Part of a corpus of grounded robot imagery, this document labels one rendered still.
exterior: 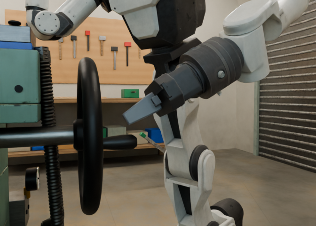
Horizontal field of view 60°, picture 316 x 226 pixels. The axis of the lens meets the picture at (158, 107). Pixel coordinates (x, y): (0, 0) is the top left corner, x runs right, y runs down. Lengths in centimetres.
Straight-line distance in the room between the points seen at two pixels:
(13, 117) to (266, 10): 45
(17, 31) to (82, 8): 56
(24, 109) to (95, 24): 356
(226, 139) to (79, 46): 272
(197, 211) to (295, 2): 83
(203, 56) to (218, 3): 435
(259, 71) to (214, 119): 403
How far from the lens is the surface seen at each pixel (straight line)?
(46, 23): 100
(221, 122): 461
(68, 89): 388
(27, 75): 50
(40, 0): 105
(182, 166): 107
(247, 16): 50
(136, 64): 402
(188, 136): 103
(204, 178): 107
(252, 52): 51
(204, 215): 122
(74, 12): 105
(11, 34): 53
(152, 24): 90
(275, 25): 59
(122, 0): 95
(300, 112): 371
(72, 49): 391
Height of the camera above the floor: 88
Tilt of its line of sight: 2 degrees down
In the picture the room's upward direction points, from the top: straight up
